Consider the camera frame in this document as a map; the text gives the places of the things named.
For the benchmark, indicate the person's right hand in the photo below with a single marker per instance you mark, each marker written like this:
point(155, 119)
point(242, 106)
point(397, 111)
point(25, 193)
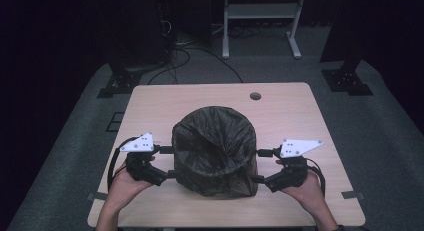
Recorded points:
point(311, 194)

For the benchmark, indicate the white metal stand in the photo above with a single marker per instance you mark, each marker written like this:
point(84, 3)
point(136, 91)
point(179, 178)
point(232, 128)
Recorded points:
point(263, 10)

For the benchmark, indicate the grey tape strip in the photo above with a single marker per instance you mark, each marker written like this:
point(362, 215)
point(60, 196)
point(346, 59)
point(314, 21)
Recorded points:
point(97, 196)
point(353, 194)

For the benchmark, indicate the person's left hand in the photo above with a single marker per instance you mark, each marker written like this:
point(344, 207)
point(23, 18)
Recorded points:
point(123, 189)

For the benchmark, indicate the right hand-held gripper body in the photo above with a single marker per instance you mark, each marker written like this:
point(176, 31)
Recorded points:
point(290, 174)

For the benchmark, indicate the black plastic garbage bag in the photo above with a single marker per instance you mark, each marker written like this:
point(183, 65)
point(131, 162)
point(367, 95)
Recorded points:
point(215, 151)

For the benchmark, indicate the black stand base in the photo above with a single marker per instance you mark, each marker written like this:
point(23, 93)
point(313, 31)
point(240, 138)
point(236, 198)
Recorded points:
point(346, 79)
point(121, 81)

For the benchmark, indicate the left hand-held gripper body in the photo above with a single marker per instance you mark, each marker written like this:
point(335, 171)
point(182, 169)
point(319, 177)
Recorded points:
point(143, 167)

